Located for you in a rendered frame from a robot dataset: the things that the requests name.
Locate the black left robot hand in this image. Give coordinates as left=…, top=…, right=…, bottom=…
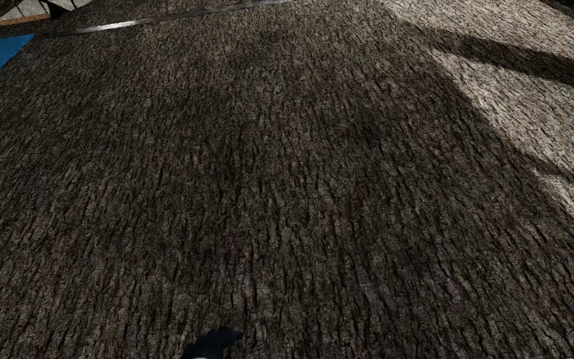
left=182, top=326, right=245, bottom=359

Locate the grey metal floor strip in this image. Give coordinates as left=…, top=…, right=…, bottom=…
left=34, top=0, right=293, bottom=40

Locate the dark furniture leg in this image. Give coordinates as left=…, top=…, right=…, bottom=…
left=41, top=0, right=70, bottom=20

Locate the orange wooden strip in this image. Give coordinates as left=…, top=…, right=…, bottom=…
left=0, top=13, right=51, bottom=31

